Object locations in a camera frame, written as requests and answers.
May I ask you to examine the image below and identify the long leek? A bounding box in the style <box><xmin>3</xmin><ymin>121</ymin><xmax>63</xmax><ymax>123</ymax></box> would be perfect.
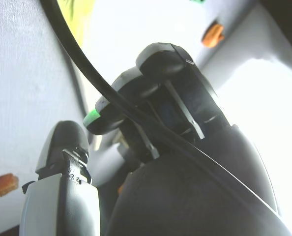
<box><xmin>56</xmin><ymin>0</ymin><xmax>97</xmax><ymax>50</ymax></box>

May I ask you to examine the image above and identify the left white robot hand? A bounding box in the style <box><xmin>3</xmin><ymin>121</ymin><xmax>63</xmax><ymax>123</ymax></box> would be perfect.
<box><xmin>19</xmin><ymin>43</ymin><xmax>292</xmax><ymax>236</ymax></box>

